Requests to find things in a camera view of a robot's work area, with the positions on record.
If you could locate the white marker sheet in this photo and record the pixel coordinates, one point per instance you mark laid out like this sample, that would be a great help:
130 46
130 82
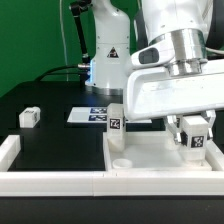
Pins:
86 115

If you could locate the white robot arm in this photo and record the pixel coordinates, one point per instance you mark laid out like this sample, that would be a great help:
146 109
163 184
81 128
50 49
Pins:
195 28

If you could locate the white square tabletop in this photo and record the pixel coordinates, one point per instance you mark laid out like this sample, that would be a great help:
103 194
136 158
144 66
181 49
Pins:
156 151

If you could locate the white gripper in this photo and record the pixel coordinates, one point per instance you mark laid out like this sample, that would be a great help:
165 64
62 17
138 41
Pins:
151 92

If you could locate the white U-shaped obstacle fence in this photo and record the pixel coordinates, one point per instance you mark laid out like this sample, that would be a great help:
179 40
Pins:
102 183

